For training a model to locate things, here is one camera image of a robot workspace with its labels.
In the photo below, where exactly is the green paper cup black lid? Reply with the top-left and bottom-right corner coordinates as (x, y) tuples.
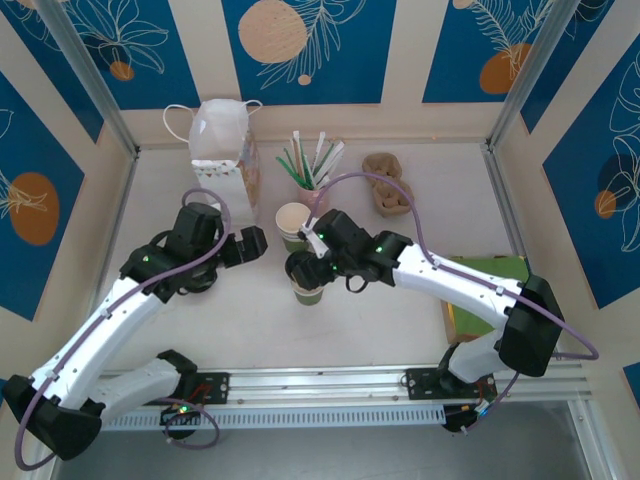
(284, 252), (334, 307)

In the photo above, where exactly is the animal print paper gift bag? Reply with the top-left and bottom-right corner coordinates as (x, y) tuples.
(163, 98), (264, 229)

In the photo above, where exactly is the brown pulp cup carrier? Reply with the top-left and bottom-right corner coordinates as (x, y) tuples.
(362, 152), (416, 219)

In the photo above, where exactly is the black plastic cup lid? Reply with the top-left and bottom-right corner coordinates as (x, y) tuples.
(182, 257), (220, 295)

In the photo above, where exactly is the stack of paper cups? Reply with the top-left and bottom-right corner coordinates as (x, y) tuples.
(274, 202), (314, 236)

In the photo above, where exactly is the pink metal straw bucket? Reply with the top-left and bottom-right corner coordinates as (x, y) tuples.
(298, 182), (331, 214)

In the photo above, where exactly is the tan tipped wrapped straw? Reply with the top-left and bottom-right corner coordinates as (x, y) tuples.
(292, 129), (308, 187)

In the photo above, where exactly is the small circuit board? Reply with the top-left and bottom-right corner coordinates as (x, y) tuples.
(158, 402), (202, 427)
(443, 399), (496, 434)

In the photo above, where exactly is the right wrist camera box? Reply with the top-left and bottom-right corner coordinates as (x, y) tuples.
(298, 217), (326, 257)

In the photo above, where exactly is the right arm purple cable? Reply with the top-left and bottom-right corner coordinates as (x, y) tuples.
(307, 172), (600, 436)

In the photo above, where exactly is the aluminium side rail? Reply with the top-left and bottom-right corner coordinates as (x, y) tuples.
(480, 143), (561, 361)
(73, 149), (140, 372)

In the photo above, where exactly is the long aluminium base rail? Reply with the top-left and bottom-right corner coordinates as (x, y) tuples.
(42, 360), (592, 417)

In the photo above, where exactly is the white slotted cable duct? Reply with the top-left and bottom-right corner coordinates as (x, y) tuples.
(99, 405), (447, 432)

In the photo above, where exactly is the aluminium frame post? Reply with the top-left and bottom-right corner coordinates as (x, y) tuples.
(37, 0), (141, 157)
(485, 0), (574, 151)

